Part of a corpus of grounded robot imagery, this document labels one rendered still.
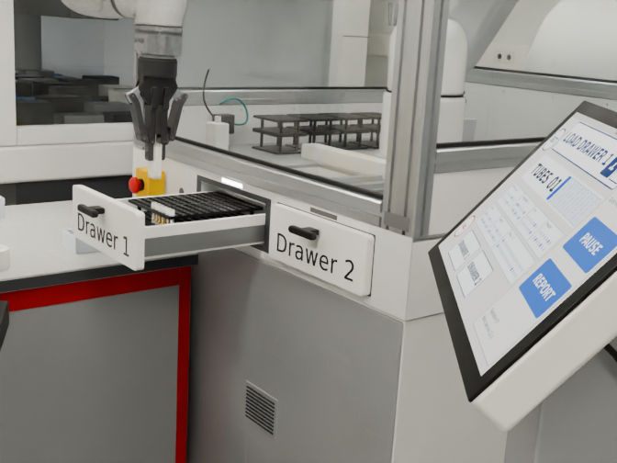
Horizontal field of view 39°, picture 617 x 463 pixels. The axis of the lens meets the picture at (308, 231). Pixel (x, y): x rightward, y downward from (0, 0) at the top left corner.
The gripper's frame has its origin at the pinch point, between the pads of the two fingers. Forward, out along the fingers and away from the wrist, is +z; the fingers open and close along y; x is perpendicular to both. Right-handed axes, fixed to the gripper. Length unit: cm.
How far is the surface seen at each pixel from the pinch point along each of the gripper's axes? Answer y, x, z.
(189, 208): -6.3, 3.6, 9.6
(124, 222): 10.7, 8.9, 9.8
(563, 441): 1, 101, 15
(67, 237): 7.4, -25.5, 21.2
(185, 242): -0.7, 12.1, 14.0
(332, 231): -17.3, 35.9, 7.6
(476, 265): 2, 86, -2
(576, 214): 4, 100, -11
